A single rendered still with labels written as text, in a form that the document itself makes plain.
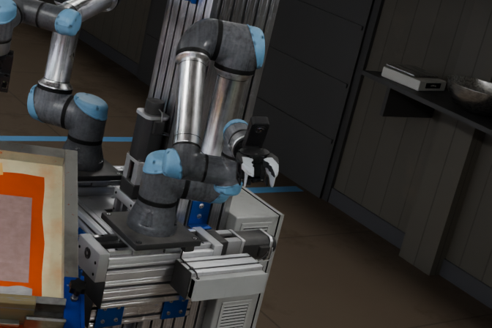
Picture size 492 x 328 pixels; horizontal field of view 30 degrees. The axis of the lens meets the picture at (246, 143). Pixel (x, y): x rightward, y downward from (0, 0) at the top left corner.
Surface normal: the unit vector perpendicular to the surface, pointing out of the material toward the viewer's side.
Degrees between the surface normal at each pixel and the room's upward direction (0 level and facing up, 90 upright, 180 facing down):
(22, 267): 24
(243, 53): 90
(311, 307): 0
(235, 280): 90
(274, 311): 0
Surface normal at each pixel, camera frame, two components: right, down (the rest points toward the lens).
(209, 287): 0.56, 0.37
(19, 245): 0.30, -0.72
